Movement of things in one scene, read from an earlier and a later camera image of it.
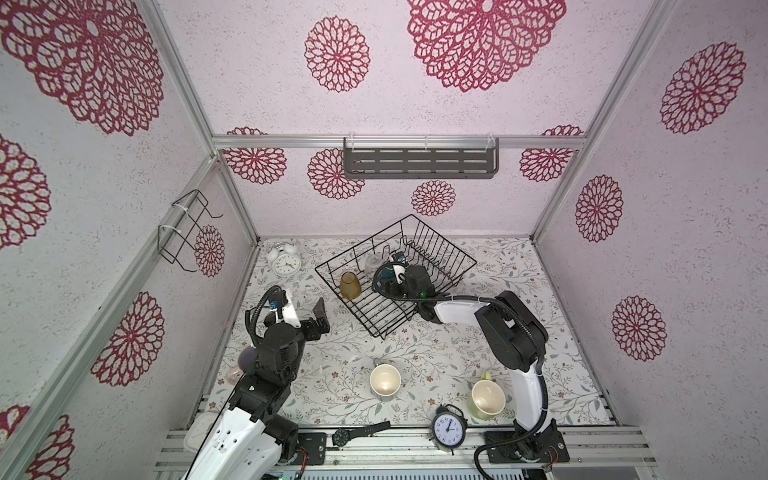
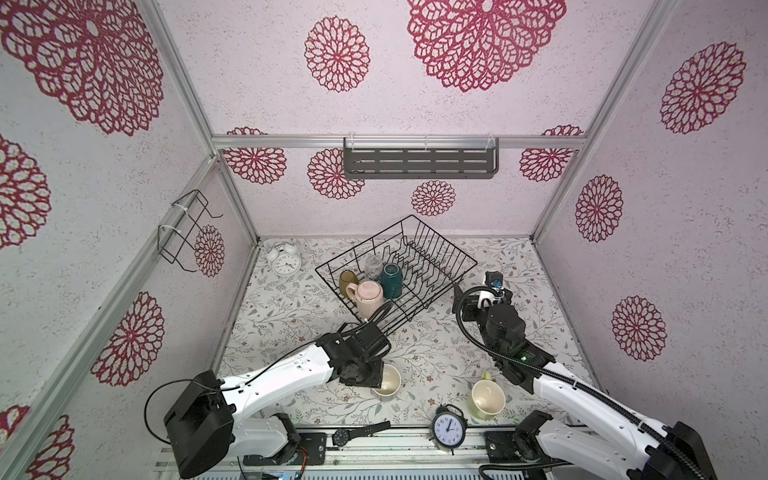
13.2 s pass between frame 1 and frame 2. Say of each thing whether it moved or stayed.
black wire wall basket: stayed
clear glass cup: stayed
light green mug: stayed
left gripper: moved
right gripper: moved
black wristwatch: stayed
